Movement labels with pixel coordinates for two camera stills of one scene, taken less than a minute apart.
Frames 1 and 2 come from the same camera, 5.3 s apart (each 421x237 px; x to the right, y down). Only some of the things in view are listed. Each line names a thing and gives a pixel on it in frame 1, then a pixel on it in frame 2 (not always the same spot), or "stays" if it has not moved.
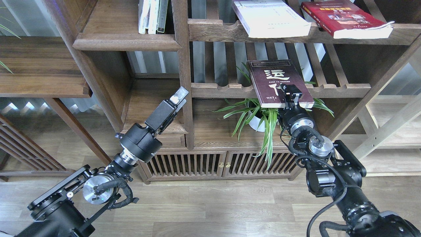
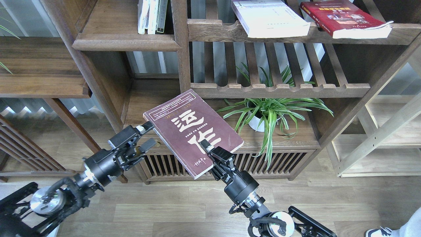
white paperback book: x=271 y=18 stays
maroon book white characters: x=268 y=75 -> x=182 y=122
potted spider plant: x=260 y=119 stays
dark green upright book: x=162 y=10 stays
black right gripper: x=292 y=115 -> x=238 y=185
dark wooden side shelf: x=44 y=66 stays
